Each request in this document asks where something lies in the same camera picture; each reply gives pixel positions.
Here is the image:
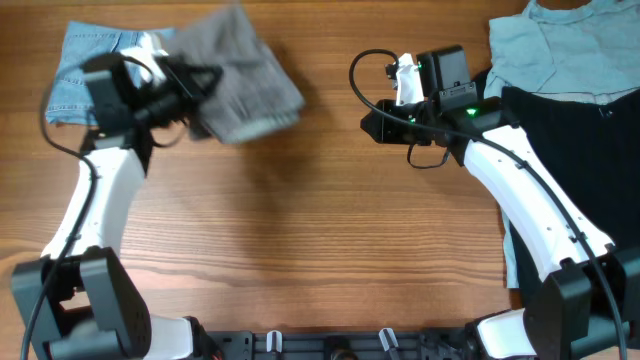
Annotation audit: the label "light blue t-shirt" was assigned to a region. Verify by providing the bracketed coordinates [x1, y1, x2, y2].
[483, 0, 640, 290]

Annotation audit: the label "folded blue denim jeans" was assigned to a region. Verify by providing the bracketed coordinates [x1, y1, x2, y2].
[45, 21, 176, 125]

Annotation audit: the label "dark navy garment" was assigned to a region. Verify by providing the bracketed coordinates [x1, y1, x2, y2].
[472, 66, 640, 350]

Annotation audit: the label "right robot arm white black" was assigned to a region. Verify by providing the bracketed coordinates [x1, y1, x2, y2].
[360, 46, 639, 359]

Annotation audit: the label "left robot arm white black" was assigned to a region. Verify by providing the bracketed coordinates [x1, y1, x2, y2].
[11, 52, 223, 359]

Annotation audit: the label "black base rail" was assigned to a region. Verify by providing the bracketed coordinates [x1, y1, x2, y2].
[209, 328, 488, 360]

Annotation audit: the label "grey shorts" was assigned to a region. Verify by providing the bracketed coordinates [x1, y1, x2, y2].
[164, 5, 305, 144]

